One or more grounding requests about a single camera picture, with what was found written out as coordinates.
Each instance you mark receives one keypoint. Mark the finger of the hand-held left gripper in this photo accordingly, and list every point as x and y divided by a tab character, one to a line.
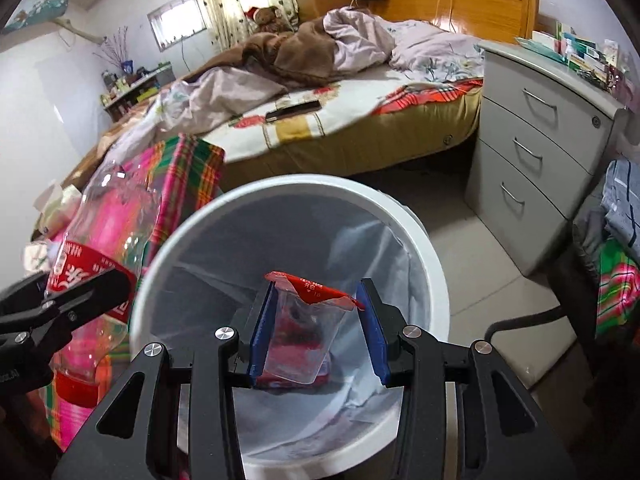
100	292
25	295

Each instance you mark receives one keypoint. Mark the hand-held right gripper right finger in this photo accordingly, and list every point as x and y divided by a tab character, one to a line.
374	332

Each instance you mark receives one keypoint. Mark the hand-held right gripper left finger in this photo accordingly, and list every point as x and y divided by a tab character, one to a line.
262	330

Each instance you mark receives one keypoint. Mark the clear plastic cup red lid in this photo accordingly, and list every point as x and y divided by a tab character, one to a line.
305	325

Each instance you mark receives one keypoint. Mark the clear bottle with red label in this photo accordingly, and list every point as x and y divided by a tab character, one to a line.
100	230

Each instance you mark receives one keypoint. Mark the translucent bin liner bag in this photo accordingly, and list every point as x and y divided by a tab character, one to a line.
210	270

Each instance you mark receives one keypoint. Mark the white round trash bin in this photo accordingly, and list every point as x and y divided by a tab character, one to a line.
300	192

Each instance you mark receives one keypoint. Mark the tissue box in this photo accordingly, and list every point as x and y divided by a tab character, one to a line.
62	207

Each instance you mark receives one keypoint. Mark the pink plaid tablecloth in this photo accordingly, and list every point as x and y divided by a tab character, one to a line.
187	170

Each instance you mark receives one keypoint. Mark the black chair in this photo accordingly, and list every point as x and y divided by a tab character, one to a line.
525	317

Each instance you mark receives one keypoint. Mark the cluttered side shelf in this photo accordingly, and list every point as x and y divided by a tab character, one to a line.
135	90

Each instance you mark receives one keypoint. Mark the bed with floral sheet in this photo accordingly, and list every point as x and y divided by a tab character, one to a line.
350	125

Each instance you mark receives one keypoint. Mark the black smartphone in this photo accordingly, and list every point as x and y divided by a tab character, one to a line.
292	111

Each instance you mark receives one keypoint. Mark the red plaid bed cloth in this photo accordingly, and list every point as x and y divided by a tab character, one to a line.
425	97

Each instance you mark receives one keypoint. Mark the decorative dry branches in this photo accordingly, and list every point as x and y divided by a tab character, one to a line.
114	47

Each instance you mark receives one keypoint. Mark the green plaid cloth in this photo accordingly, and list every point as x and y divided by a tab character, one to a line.
617	290

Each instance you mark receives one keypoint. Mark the white air conditioner pipe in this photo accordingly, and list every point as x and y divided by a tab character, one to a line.
80	32

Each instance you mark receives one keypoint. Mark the pile of grey clothes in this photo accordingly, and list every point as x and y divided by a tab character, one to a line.
615	200

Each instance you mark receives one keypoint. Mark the brown fleece blanket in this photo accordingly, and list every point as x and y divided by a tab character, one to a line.
300	55

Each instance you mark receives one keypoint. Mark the small window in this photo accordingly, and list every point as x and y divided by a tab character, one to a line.
177	20

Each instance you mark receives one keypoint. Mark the pale pink floral duvet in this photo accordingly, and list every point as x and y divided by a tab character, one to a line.
425	42

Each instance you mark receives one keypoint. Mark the brown teddy bear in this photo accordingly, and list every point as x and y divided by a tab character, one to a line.
267	19

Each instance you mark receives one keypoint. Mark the patterned window curtain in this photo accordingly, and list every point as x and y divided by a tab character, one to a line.
220	0

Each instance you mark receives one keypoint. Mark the wooden headboard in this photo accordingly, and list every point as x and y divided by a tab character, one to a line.
490	7

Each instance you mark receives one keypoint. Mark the pile of small boxes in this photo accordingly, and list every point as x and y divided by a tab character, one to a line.
580	52

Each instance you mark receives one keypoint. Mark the covered wall air conditioner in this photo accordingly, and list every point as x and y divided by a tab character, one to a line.
37	12

